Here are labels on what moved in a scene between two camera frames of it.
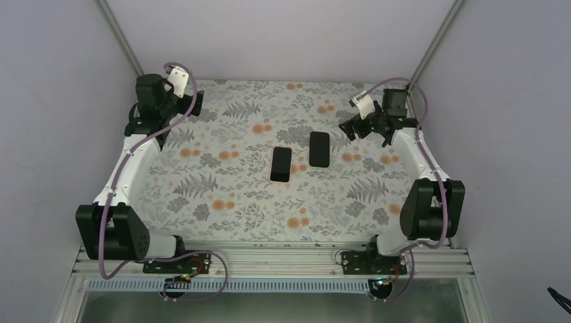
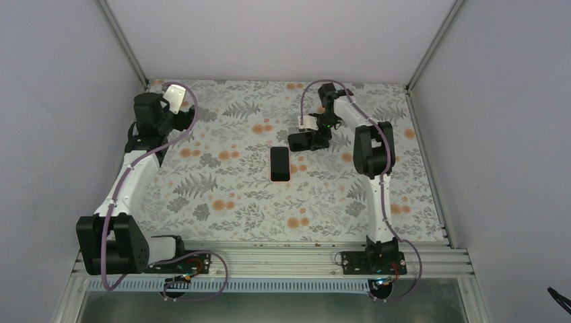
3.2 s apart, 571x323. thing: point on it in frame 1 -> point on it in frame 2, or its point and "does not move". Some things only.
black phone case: x=319 y=149 -> x=301 y=141
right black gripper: x=362 y=132 -> x=321 y=143
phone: x=281 y=164 does not move
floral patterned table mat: x=266 y=161 does not move
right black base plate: x=372 y=263 does not move
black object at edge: x=563 y=301 does not move
